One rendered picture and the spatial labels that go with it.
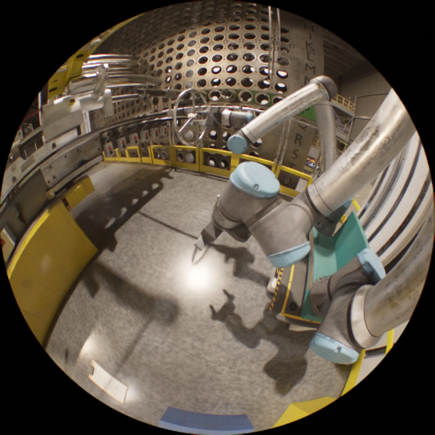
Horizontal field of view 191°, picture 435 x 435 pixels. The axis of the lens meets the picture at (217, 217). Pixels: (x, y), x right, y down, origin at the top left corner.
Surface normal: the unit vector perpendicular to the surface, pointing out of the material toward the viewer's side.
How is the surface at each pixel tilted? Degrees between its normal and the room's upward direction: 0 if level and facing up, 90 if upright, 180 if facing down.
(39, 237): 90
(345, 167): 79
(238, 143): 94
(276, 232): 50
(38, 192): 90
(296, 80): 90
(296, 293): 0
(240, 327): 0
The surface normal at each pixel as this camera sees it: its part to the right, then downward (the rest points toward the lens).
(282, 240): -0.34, 0.00
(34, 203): 0.92, 0.31
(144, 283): 0.05, -0.72
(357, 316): -0.70, -0.69
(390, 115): -0.95, 0.01
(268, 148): -0.40, 0.62
